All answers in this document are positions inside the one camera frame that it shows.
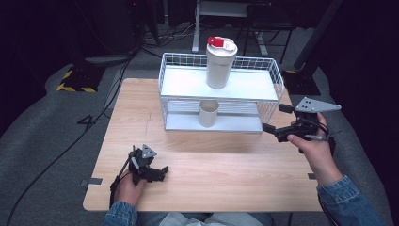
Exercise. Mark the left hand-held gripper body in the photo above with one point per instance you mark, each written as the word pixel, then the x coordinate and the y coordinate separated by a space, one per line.
pixel 141 164

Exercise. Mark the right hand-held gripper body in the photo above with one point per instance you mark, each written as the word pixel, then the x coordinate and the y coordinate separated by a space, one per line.
pixel 306 124

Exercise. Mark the small white cup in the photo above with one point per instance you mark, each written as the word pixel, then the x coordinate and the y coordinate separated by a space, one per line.
pixel 209 113

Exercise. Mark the white tumbler with red lid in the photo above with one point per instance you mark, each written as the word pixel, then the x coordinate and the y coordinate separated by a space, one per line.
pixel 219 64

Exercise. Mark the person's left hand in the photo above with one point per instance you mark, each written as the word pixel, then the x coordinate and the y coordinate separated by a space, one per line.
pixel 128 190

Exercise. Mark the person's right hand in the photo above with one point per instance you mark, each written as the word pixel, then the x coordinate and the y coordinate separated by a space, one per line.
pixel 318 157

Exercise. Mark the grey tape piece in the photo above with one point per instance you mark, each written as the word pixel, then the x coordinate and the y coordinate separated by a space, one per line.
pixel 94 181
pixel 312 176

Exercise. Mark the black stand with base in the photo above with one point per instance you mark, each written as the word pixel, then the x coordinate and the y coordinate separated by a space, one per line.
pixel 309 56

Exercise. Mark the black chair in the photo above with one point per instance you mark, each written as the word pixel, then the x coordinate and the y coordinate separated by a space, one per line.
pixel 266 22

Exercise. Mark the black yellow striped stand base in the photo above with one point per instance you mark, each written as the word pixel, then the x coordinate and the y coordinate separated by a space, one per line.
pixel 80 80

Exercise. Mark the white desk frame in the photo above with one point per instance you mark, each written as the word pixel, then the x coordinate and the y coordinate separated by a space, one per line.
pixel 219 9

